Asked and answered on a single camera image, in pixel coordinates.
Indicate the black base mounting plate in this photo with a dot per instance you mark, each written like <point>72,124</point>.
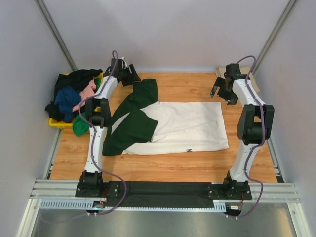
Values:
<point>172,194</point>

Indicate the black t-shirt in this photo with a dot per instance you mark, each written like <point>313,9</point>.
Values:
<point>78,80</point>

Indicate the bright green t-shirt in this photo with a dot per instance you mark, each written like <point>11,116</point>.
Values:
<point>79,126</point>

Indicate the yellow plastic bin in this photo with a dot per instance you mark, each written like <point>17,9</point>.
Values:
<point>63,125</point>

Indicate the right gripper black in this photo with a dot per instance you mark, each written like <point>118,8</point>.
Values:
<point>232,98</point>

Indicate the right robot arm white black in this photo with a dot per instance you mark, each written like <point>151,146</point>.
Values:
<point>253,129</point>

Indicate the blue t-shirt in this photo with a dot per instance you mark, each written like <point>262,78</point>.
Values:
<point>65,100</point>

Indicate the green and white raglan t-shirt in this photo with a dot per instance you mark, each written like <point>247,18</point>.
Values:
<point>142,125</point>

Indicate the pink t-shirt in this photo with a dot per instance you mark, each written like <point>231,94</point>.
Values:
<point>87,92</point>

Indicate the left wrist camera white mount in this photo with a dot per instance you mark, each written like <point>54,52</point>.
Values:
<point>125,65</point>

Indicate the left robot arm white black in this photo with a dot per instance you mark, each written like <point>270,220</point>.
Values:
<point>98,117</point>

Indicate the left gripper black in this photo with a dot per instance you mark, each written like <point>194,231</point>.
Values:
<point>132,78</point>

